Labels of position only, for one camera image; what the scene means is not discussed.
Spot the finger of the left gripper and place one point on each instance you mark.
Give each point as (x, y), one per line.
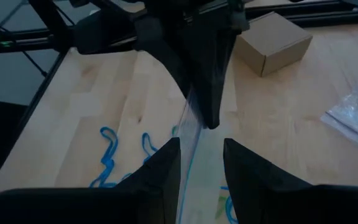
(166, 49)
(211, 68)

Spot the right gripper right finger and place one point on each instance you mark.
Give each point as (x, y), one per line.
(266, 199)

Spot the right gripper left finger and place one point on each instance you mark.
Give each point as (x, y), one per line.
(135, 202)

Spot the clear plastic zip bag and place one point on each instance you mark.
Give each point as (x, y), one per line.
(204, 174)
(353, 118)

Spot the green rubber band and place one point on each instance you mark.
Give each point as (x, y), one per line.
(220, 207)

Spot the small cardboard box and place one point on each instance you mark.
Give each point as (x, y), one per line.
(272, 40)

